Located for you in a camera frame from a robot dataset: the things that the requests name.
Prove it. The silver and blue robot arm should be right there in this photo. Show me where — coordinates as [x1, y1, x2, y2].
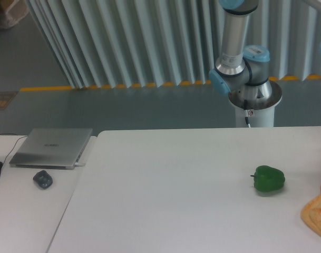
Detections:
[209, 1, 321, 94]

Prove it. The white folding partition screen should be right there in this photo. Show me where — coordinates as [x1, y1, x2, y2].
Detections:
[27, 1, 321, 89]

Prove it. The silver closed laptop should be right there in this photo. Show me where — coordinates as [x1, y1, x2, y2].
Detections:
[9, 128, 92, 169]

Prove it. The green bell pepper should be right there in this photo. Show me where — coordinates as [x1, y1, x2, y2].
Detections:
[251, 166, 285, 192]

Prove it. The golden bread loaf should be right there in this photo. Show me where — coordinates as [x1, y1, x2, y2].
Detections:
[300, 194, 321, 237]

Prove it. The brown cardboard box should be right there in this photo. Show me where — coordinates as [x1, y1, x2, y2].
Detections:
[0, 0, 29, 31]

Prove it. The black and white robot cable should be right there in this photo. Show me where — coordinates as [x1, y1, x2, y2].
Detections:
[243, 99, 252, 129]

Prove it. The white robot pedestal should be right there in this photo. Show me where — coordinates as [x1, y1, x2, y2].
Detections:
[228, 81, 282, 128]

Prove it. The thin black cable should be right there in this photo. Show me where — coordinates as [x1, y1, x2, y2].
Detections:
[0, 133, 28, 164]

